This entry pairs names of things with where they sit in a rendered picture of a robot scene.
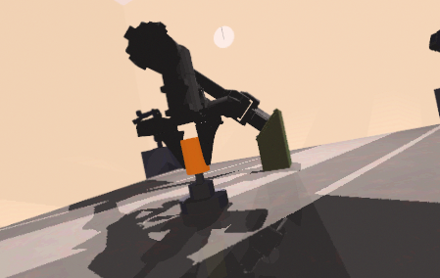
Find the orange knob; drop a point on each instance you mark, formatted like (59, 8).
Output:
(193, 157)

